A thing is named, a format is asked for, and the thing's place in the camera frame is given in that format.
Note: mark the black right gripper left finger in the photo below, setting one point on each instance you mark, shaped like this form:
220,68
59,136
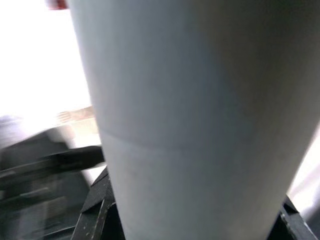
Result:
100,212

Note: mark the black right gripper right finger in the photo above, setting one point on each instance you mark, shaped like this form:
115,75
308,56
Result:
300,225

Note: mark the white plastic table leg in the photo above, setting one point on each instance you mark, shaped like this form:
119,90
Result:
187,112

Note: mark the black tablecloth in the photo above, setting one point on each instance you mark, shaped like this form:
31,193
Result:
37,212

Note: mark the storage box with orange lid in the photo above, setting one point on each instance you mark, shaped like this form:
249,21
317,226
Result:
57,3

